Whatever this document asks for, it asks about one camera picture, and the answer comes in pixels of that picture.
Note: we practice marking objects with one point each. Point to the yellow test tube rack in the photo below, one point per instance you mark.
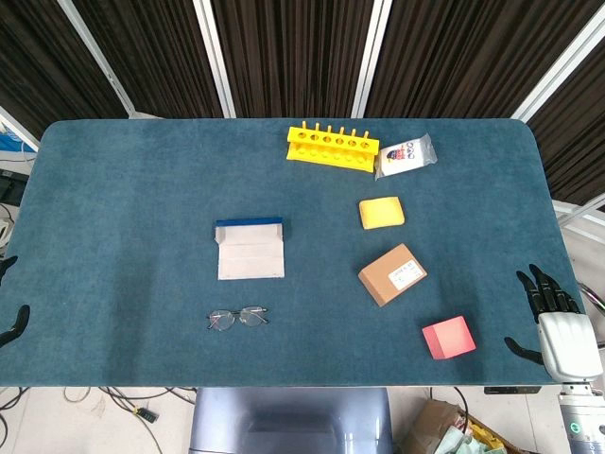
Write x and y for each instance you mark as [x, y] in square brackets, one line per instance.
[331, 141]

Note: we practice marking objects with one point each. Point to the blue plastic bag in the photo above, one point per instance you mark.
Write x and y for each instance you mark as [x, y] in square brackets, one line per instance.
[14, 144]

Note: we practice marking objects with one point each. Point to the yellow sponge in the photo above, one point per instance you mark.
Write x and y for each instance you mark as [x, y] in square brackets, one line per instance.
[382, 213]

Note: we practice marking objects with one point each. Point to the open cardboard box with scraps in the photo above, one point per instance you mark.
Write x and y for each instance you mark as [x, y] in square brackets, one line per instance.
[430, 421]

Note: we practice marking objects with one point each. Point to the white aluminium frame post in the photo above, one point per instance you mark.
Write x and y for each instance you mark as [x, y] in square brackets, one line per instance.
[94, 52]
[371, 57]
[560, 66]
[19, 127]
[215, 57]

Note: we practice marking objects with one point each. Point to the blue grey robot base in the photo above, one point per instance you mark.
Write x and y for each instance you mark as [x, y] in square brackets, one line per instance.
[290, 421]

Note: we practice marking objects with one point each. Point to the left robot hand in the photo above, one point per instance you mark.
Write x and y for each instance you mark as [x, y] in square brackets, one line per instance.
[21, 317]

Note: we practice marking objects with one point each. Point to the teal table cloth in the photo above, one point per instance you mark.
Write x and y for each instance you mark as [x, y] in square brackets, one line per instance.
[142, 189]

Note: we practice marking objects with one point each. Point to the grey glasses case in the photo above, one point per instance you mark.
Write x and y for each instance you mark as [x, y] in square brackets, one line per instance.
[250, 257]

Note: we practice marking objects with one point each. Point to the black table control panel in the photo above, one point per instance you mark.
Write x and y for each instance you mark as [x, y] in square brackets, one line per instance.
[513, 390]

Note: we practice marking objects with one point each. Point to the dark pleated curtain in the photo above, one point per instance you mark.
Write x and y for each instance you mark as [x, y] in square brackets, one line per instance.
[293, 47]

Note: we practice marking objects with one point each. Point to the black equipment case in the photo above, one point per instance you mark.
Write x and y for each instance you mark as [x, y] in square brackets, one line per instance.
[12, 189]

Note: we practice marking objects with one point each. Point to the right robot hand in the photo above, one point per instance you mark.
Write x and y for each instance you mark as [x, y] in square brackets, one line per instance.
[569, 345]

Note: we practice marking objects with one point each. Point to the wire-frame eyeglasses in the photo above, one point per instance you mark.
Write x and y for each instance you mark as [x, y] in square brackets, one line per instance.
[222, 320]

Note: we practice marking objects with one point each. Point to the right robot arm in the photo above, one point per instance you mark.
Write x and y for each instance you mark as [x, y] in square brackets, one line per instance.
[583, 421]

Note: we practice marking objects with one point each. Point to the white plastic packet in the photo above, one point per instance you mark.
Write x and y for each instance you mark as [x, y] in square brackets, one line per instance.
[406, 158]

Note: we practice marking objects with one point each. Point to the pink red cube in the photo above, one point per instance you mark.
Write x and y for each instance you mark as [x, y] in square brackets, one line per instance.
[449, 338]

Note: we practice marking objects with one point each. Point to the black plug connector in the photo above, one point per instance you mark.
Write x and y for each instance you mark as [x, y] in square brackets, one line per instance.
[145, 415]

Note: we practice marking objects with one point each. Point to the brown cardboard box with label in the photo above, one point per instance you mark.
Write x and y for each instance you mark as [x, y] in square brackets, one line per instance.
[390, 276]

